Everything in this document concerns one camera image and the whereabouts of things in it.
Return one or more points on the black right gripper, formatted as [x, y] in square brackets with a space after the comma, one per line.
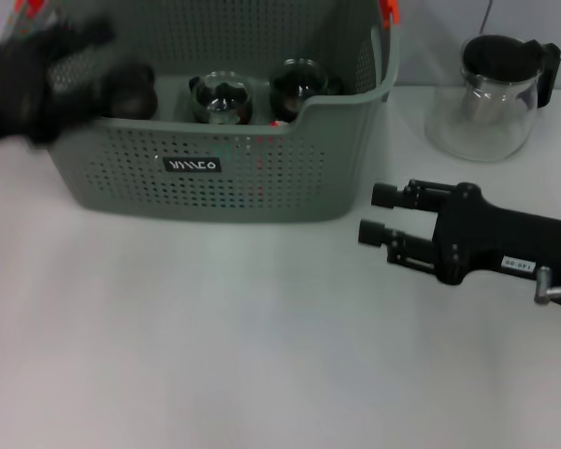
[495, 238]

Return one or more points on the glass teapot with black lid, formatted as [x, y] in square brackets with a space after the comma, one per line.
[495, 56]

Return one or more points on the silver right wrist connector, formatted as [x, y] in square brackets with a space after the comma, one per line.
[544, 287]

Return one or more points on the red rectangular building brick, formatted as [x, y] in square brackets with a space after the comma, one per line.
[275, 124]

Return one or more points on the grey-green perforated storage bin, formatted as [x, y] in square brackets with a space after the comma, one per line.
[336, 187]

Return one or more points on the dark clay teapot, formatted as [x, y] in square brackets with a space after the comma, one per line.
[135, 100]

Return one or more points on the glass teacup with black sleeve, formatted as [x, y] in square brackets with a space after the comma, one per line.
[222, 100]
[294, 89]

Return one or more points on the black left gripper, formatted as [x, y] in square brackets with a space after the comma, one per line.
[23, 93]

